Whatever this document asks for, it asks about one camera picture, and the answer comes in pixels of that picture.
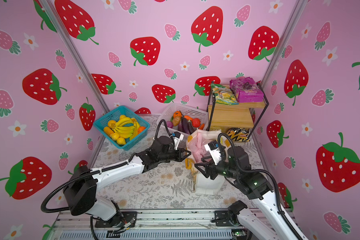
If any small orange pumpkin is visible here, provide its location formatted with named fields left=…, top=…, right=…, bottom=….
left=173, top=111, right=183, bottom=118

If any green yellow snack bag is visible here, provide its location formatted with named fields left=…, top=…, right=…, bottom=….
left=211, top=84, right=239, bottom=106

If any purple onion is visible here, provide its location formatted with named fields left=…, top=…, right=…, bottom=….
left=166, top=121, right=174, bottom=129

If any purple snack bag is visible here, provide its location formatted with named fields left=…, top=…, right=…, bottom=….
left=230, top=77, right=264, bottom=103

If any yellow banana bunch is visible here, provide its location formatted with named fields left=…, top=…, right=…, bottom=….
left=112, top=117, right=141, bottom=140

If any black wire wooden shelf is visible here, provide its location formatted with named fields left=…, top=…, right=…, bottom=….
left=206, top=91, right=269, bottom=141

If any purple eggplant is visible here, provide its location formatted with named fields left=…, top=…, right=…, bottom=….
left=181, top=118, right=191, bottom=135

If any pink plastic grocery bag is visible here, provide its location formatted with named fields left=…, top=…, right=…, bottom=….
left=186, top=130, right=221, bottom=163

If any white paper grocery bag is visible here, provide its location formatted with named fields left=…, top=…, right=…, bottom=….
left=186, top=129, right=225, bottom=195

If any brown potato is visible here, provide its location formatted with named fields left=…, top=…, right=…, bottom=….
left=172, top=117, right=182, bottom=127

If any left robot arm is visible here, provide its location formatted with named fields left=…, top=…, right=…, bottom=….
left=41, top=136, right=191, bottom=222

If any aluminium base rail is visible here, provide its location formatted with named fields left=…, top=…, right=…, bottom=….
left=47, top=208, right=304, bottom=240

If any black yellow chips bag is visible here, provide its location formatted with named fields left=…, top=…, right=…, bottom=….
left=227, top=128, right=250, bottom=142

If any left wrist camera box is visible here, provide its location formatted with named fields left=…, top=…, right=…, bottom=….
left=172, top=132, right=184, bottom=150

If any teal plastic basket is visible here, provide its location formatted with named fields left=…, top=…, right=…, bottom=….
left=95, top=106, right=150, bottom=151

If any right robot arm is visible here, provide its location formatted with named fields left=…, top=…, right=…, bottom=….
left=195, top=143, right=307, bottom=240

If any yellow lemon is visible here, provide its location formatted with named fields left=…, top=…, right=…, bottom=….
left=116, top=137, right=126, bottom=146

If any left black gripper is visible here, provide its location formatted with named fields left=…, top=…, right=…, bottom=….
left=157, top=146, right=192, bottom=164

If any white plastic basket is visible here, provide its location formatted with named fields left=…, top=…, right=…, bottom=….
left=157, top=104, right=209, bottom=137

